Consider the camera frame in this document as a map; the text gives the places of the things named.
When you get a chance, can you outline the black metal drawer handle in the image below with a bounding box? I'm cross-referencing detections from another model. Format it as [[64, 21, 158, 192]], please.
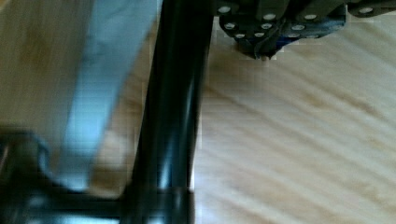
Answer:
[[1, 0, 213, 224]]

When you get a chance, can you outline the wooden drawer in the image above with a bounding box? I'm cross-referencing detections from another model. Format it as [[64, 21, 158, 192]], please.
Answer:
[[0, 0, 396, 224]]

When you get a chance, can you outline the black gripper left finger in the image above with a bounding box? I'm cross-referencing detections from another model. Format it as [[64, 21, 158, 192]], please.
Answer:
[[213, 0, 289, 59]]

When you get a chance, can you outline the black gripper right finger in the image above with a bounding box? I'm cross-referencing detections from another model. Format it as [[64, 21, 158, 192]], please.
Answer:
[[258, 0, 395, 58]]

